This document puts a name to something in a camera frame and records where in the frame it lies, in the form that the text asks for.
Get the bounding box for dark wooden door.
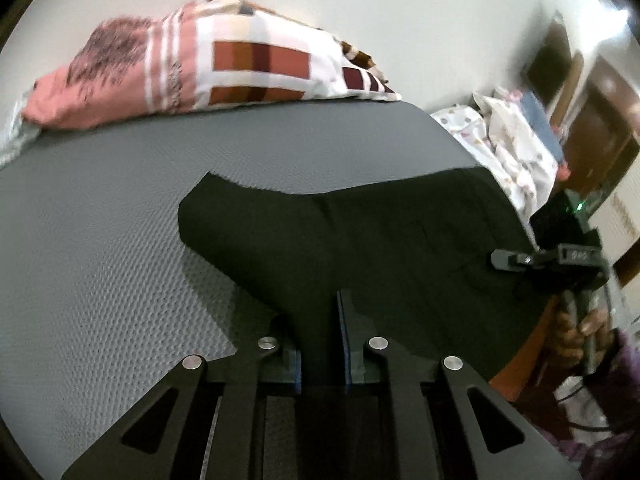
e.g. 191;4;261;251
564;54;640;197

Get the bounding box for black pants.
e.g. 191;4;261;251
177;165;553;403

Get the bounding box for floral bedsheet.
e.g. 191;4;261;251
0;92;43;168

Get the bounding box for checked pink and white pillow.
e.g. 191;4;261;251
22;0;403;133

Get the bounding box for grey textured mat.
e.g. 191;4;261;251
0;97;482;480

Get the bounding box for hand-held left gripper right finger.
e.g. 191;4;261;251
336;289;583;480

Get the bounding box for blue cloth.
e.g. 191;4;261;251
519;90;565;162

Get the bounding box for person's right hand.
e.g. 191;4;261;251
542;300;620;377

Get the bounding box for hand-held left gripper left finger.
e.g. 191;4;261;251
62;315;304;480

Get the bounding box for black cable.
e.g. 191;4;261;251
552;385;617;432

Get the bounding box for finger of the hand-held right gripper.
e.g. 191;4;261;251
490;246;562;274

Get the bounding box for dark wooden framed panel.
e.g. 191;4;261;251
521;9;585;128

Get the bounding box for white floral cloth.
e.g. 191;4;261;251
431;87;563;223

